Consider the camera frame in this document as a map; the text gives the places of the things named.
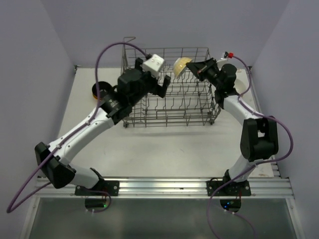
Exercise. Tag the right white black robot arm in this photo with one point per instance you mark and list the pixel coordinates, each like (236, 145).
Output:
(259, 137)

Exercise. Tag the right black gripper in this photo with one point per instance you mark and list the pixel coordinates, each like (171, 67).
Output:
(200, 68)

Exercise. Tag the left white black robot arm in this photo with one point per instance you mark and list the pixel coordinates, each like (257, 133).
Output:
(54, 159)

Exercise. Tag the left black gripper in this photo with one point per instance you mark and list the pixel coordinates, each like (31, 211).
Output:
(139, 61)

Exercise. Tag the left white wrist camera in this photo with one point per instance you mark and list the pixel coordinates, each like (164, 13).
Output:
(154, 65)

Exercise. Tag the aluminium mounting rail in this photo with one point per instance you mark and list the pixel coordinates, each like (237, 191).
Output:
(198, 188)

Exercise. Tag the cream white bowl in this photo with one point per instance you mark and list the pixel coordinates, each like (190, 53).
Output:
(180, 66)

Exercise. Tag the grey wire dish rack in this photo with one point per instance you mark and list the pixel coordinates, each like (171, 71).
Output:
(188, 101)

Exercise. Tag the beige bowl with sunflower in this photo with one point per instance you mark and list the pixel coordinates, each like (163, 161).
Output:
(240, 86)

